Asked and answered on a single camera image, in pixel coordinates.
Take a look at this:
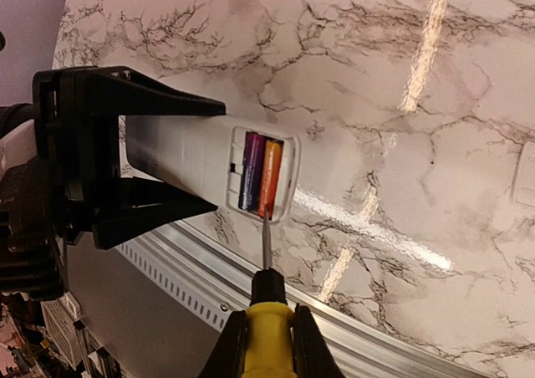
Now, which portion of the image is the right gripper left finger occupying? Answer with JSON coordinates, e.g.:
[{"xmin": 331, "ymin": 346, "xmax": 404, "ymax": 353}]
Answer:
[{"xmin": 200, "ymin": 310, "xmax": 247, "ymax": 378}]

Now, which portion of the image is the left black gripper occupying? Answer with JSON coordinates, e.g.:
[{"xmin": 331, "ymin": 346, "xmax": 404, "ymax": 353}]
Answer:
[{"xmin": 33, "ymin": 66, "xmax": 227, "ymax": 249}]

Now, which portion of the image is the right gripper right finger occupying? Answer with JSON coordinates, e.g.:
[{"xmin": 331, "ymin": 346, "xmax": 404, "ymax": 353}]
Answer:
[{"xmin": 293, "ymin": 304, "xmax": 344, "ymax": 378}]

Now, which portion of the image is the yellow handled screwdriver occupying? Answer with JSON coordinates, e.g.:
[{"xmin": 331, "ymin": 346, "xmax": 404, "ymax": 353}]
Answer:
[{"xmin": 242, "ymin": 210, "xmax": 296, "ymax": 377}]

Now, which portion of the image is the white remote control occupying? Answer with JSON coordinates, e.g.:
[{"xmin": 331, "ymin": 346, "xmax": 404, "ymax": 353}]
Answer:
[{"xmin": 125, "ymin": 115, "xmax": 301, "ymax": 223}]

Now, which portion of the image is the purple blue battery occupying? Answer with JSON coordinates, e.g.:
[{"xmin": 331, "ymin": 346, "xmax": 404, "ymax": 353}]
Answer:
[{"xmin": 238, "ymin": 131, "xmax": 266, "ymax": 211}]

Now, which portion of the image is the orange black battery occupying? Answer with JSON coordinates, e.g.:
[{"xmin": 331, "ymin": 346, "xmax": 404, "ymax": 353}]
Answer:
[{"xmin": 258, "ymin": 140, "xmax": 283, "ymax": 219}]

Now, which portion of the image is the white battery cover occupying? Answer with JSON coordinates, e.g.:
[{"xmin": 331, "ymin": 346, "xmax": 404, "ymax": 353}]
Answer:
[{"xmin": 512, "ymin": 141, "xmax": 535, "ymax": 207}]

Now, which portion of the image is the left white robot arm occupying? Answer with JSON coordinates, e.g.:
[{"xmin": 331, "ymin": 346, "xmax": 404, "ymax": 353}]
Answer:
[{"xmin": 1, "ymin": 66, "xmax": 226, "ymax": 253}]

